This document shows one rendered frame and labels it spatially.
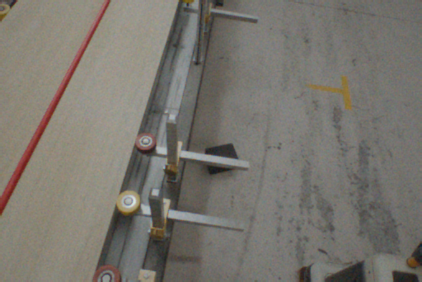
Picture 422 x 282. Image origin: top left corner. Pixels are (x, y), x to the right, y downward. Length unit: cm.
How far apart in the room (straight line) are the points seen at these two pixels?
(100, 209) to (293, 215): 139
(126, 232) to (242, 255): 87
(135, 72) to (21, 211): 72
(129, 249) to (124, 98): 62
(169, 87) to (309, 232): 126
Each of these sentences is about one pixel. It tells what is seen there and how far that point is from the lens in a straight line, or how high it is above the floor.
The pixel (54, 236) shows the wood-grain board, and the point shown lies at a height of 90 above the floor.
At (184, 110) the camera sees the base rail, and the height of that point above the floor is 70.
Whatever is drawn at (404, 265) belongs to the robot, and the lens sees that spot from 143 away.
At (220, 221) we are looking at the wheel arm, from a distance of 118.
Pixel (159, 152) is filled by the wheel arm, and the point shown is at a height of 85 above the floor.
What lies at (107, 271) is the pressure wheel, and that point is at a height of 91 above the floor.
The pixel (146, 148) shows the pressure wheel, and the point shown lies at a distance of 124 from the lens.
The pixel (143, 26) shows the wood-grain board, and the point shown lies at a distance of 174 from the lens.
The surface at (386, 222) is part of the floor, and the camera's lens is 250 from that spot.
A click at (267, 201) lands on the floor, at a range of 220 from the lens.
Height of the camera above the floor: 196
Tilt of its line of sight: 56 degrees down
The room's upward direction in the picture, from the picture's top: 10 degrees clockwise
